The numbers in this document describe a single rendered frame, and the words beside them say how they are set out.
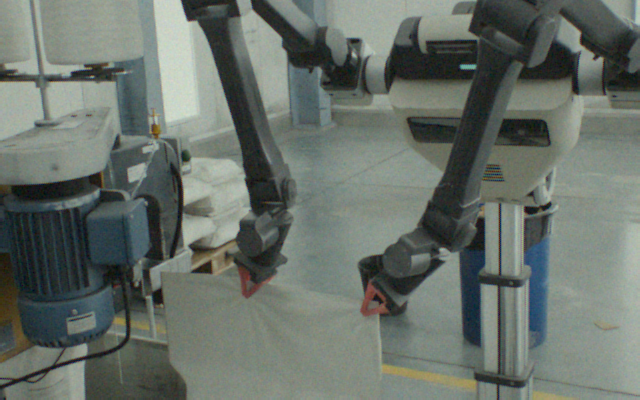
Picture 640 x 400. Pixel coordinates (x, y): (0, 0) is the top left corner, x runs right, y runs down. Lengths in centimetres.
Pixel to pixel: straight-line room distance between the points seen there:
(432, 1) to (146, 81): 390
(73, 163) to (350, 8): 905
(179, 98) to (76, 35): 703
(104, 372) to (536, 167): 135
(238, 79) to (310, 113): 897
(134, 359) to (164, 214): 63
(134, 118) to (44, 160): 646
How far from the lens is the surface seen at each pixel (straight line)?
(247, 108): 138
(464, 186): 125
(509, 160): 174
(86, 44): 136
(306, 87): 1030
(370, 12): 1009
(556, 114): 161
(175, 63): 834
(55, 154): 126
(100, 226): 129
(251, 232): 141
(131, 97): 769
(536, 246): 365
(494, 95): 116
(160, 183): 176
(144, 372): 229
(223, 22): 133
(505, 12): 111
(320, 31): 160
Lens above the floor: 161
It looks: 13 degrees down
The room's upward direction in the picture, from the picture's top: 3 degrees counter-clockwise
